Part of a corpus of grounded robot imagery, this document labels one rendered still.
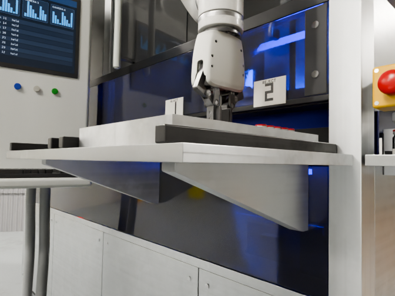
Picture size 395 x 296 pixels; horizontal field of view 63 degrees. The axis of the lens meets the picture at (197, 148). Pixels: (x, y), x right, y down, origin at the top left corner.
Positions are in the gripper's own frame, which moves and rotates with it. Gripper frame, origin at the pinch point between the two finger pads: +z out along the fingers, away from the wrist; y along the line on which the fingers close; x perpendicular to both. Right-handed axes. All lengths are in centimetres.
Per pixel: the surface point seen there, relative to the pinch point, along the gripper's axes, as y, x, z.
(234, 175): 5.3, 8.5, 9.9
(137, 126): 20.3, 4.7, 3.6
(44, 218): 1, -91, 31
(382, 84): -13.7, 23.0, -4.8
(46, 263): 0, -92, 48
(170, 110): -16.9, -36.6, -7.4
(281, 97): -17.0, 2.0, -6.2
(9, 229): -52, -387, 91
